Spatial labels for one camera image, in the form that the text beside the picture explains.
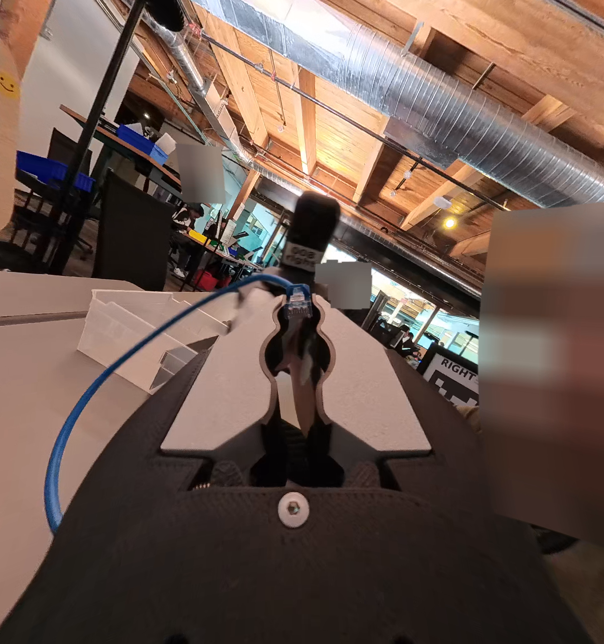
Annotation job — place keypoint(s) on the thin silver air duct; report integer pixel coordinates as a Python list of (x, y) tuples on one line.
[(184, 55)]

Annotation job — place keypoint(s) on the yellow smiley sticker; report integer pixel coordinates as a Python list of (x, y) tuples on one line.
[(7, 84)]

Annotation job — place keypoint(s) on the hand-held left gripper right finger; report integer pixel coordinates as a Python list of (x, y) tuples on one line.
[(372, 402)]

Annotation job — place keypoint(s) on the blue plastic bin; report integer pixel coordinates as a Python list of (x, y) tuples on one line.
[(136, 138), (40, 166)]

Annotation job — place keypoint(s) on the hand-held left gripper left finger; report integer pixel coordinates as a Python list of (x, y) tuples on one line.
[(216, 402)]

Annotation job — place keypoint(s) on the framed marker sign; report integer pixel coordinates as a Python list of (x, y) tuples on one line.
[(450, 370)]

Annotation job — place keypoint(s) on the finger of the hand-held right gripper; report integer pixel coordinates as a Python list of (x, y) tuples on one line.
[(307, 397), (249, 308)]

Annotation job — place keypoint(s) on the clear plastic bin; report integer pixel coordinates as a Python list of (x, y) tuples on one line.
[(121, 332)]

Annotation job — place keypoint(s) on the black pole stand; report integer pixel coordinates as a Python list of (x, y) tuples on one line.
[(166, 12)]

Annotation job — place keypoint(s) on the ceiling light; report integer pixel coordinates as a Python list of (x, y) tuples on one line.
[(449, 222)]

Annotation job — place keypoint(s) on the wide silver air duct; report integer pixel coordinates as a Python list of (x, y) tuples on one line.
[(432, 95)]

